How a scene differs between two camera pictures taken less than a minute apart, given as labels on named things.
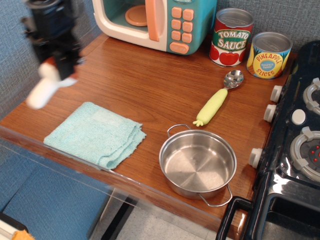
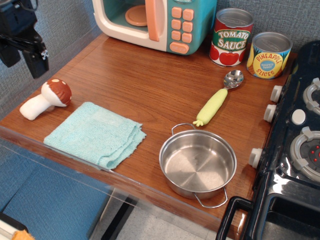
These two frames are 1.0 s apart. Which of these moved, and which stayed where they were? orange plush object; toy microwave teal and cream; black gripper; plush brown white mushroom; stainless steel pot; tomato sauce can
Moved: plush brown white mushroom; black gripper
Stayed: stainless steel pot; orange plush object; tomato sauce can; toy microwave teal and cream
